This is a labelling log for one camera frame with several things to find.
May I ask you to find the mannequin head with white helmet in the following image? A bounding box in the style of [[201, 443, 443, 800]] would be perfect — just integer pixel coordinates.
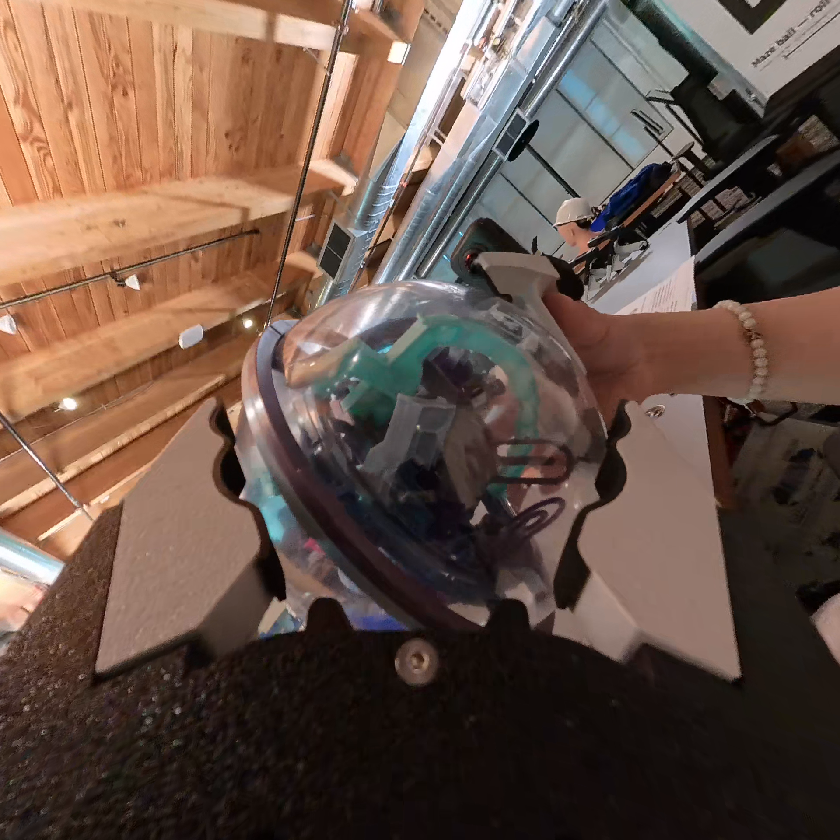
[[553, 197, 606, 258]]

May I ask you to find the silver air duct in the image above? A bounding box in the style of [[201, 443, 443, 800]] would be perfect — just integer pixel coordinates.
[[307, 0, 614, 311]]

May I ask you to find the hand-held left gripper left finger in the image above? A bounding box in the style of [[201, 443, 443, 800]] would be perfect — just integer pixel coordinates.
[[94, 398, 287, 679]]

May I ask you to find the person's right hand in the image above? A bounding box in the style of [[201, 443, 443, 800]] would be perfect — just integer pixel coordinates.
[[543, 290, 658, 422]]

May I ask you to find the person's right forearm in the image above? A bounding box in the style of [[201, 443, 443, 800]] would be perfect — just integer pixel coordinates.
[[650, 287, 840, 406]]

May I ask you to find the white printed leaflet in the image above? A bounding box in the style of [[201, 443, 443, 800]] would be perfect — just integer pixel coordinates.
[[612, 258, 698, 317]]

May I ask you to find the white sign board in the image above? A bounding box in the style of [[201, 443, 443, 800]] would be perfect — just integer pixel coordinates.
[[747, 0, 840, 101]]

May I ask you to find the pearl bracelet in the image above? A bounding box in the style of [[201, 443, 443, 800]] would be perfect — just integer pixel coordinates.
[[713, 299, 770, 403]]

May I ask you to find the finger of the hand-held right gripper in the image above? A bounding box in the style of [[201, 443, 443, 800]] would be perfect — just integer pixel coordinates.
[[472, 252, 589, 379]]

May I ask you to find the blue jacket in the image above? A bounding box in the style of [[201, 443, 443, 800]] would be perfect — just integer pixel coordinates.
[[599, 163, 675, 232]]

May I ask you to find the clear plastic maze ball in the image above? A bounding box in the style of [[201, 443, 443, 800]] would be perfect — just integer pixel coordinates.
[[241, 279, 609, 633]]

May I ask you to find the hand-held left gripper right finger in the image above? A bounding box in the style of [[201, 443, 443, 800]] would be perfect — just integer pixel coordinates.
[[555, 400, 742, 682]]

